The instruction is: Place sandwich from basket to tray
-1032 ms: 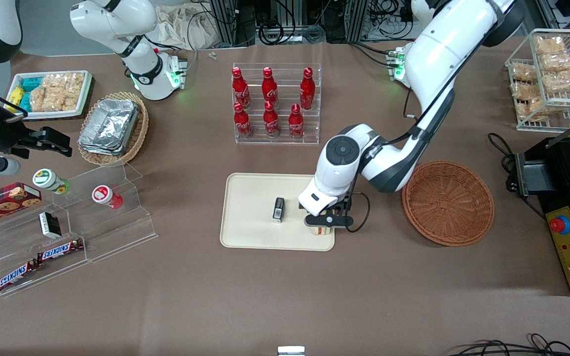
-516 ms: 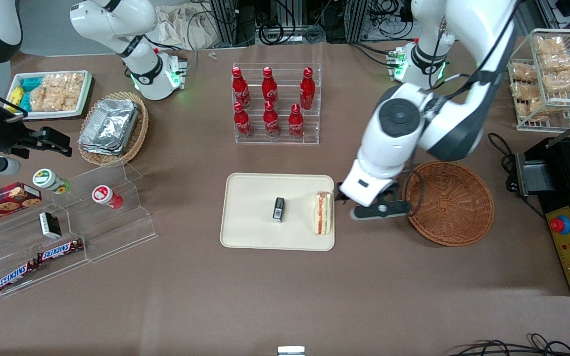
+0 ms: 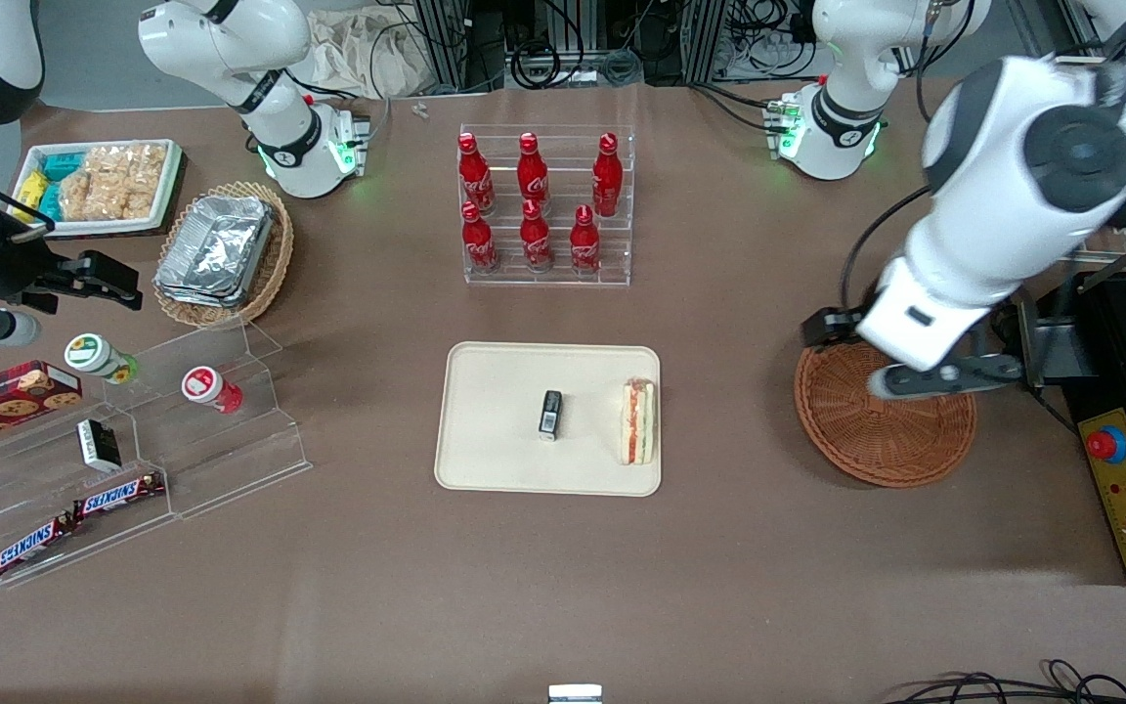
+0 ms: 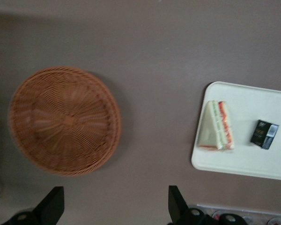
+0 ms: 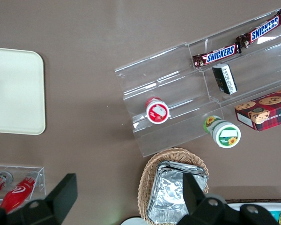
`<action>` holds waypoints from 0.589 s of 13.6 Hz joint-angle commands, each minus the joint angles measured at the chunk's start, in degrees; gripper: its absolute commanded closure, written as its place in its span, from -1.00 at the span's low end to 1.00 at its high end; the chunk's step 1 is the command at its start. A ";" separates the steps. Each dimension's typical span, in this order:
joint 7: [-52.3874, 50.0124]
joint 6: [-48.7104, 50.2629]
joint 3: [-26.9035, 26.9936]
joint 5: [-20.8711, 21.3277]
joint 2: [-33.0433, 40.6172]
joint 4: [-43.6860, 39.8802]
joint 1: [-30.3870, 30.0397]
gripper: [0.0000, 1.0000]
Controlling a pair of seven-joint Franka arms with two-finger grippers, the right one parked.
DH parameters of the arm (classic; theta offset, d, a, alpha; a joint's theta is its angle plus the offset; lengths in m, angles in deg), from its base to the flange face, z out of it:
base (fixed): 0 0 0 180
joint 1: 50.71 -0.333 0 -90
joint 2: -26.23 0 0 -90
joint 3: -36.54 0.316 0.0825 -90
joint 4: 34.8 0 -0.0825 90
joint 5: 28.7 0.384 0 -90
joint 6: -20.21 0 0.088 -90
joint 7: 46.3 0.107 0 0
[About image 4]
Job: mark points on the clear acrylic bottle rack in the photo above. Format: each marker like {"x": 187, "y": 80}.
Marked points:
{"x": 255, "y": 211}

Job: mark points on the small black snack packet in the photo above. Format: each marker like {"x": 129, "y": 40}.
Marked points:
{"x": 264, "y": 134}

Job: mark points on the round brown wicker basket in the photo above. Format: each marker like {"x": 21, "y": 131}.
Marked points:
{"x": 65, "y": 122}

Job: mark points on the red cola bottle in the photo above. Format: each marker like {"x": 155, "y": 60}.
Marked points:
{"x": 216, "y": 215}

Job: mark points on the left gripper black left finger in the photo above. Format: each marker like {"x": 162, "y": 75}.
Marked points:
{"x": 51, "y": 208}

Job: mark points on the triangular sandwich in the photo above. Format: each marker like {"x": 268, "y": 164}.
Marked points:
{"x": 213, "y": 131}

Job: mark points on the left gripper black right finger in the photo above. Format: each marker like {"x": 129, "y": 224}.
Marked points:
{"x": 176, "y": 206}

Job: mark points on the beige plastic tray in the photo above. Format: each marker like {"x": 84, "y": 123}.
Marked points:
{"x": 253, "y": 161}

